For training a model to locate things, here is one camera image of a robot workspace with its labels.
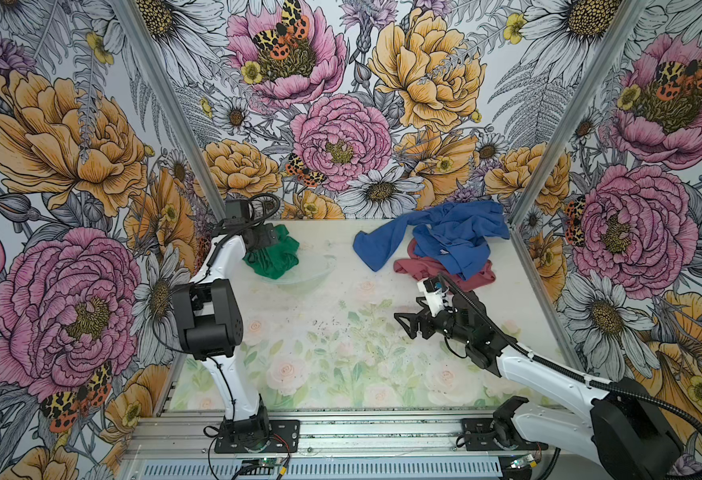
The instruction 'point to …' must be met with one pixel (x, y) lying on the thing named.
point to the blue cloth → (456, 233)
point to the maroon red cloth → (420, 268)
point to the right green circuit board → (522, 461)
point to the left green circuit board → (270, 461)
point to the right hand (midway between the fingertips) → (408, 315)
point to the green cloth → (278, 259)
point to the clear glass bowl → (313, 269)
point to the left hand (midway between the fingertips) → (259, 245)
